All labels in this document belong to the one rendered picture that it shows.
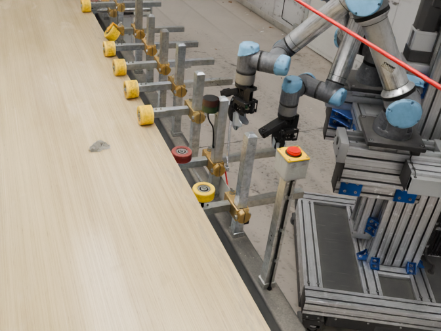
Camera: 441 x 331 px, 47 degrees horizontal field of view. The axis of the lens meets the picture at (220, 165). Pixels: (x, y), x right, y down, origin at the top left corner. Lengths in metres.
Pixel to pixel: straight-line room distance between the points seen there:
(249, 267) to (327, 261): 0.90
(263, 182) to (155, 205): 1.82
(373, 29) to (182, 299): 1.03
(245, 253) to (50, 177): 0.73
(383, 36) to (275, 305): 0.94
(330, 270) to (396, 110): 1.04
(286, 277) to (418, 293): 0.66
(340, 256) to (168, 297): 1.44
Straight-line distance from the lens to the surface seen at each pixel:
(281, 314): 1.67
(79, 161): 1.90
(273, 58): 1.85
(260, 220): 3.10
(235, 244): 1.86
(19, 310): 1.40
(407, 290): 2.64
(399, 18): 4.90
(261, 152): 2.09
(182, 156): 1.92
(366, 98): 2.48
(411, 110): 1.82
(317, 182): 3.55
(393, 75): 1.80
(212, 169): 1.96
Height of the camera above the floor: 1.94
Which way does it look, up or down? 33 degrees down
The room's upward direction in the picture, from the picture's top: 7 degrees clockwise
